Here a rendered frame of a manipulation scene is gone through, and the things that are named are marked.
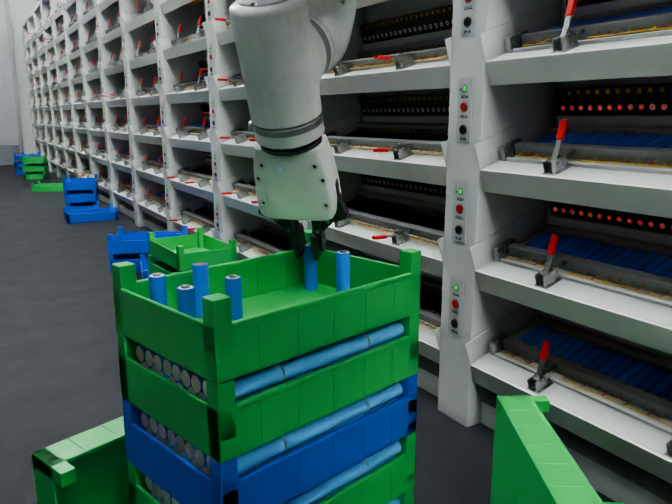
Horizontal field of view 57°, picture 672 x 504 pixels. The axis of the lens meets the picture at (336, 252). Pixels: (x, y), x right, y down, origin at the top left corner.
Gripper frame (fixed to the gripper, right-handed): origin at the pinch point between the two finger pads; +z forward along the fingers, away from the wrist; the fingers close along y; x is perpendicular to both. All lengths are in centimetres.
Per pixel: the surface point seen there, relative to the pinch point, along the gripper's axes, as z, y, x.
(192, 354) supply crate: -7.0, -2.4, -28.1
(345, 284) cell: 3.1, 6.0, -4.6
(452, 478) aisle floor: 53, 19, 2
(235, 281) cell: -6.9, -2.4, -17.1
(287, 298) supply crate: 4.6, -1.6, -6.6
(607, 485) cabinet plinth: 52, 45, 4
